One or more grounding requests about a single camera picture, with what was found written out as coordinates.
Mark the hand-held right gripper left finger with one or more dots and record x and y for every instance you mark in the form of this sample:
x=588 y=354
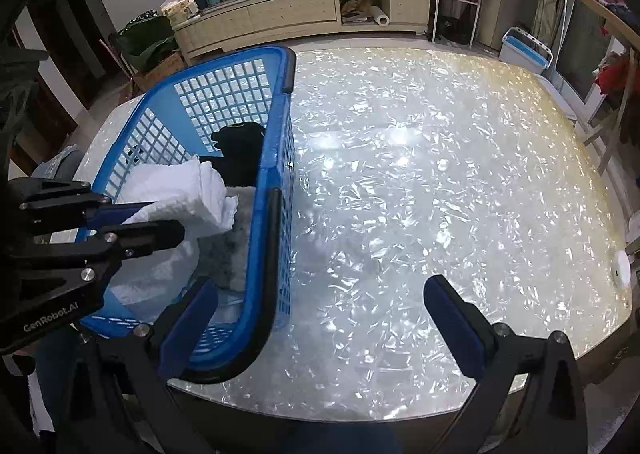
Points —
x=192 y=329

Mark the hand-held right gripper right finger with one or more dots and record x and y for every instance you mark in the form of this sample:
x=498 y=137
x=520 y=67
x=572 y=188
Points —
x=455 y=329

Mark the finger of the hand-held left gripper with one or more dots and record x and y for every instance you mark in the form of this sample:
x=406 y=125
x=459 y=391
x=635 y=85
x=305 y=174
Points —
x=150 y=235
x=117 y=213

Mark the large white towel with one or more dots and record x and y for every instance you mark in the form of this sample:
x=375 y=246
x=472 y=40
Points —
x=150 y=276

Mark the light blue cloth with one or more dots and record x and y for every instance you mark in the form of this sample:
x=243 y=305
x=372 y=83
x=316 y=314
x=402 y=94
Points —
x=230 y=303

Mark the small white textured towel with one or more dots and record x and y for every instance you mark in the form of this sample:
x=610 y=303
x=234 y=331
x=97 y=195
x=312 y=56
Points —
x=190 y=189

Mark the grey fluffy cloth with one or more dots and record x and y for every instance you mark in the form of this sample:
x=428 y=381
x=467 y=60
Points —
x=227 y=244

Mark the black plush toy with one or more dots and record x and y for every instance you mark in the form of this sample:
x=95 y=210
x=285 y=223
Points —
x=240 y=149

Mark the blue plastic basket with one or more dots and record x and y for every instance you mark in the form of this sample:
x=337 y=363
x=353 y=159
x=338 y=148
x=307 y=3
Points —
x=275 y=134

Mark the cardboard box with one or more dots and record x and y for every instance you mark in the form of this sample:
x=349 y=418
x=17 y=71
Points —
x=165 y=71

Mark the small white round device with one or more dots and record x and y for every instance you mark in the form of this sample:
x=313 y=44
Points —
x=622 y=270

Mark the dark wooden door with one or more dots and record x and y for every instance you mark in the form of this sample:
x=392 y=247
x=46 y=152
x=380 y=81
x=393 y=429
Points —
x=65 y=39

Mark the tissue box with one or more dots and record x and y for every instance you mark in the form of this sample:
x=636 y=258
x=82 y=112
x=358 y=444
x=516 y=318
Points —
x=177 y=11

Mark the beige television cabinet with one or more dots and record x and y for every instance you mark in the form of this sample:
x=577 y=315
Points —
x=290 y=9

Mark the blue and white bin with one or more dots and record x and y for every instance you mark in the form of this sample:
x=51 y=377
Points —
x=525 y=54

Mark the red cloth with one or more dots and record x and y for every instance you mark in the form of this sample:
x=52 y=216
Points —
x=612 y=74

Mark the white paper roll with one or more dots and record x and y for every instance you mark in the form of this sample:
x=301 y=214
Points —
x=380 y=16

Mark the glass sliding door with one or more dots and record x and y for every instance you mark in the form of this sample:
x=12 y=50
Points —
x=575 y=24

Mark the wooden side table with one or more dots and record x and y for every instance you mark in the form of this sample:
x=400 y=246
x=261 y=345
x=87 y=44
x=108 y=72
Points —
x=607 y=19

